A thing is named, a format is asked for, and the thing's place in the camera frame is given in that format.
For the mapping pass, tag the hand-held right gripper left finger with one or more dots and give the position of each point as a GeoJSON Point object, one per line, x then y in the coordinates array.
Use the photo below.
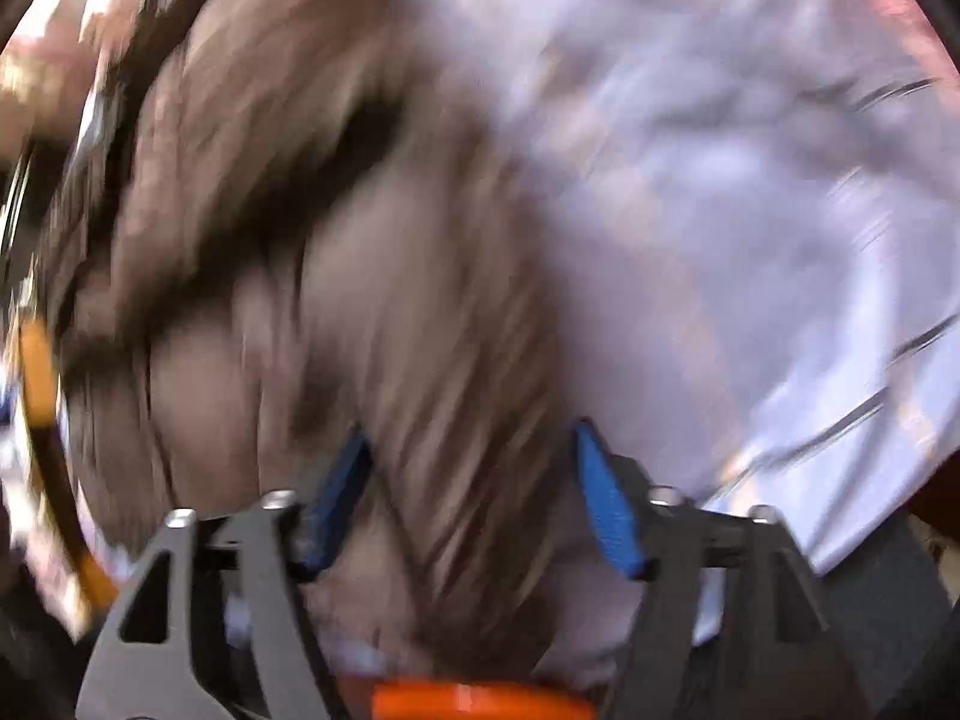
{"type": "Point", "coordinates": [337, 499]}

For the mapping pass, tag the blue plaid bedsheet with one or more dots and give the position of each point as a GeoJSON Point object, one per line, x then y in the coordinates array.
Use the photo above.
{"type": "Point", "coordinates": [712, 202]}

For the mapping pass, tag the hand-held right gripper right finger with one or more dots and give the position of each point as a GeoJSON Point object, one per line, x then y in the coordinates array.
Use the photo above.
{"type": "Point", "coordinates": [609, 499]}

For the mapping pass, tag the brown down jacket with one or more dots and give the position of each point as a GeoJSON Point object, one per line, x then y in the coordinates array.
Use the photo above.
{"type": "Point", "coordinates": [337, 240]}

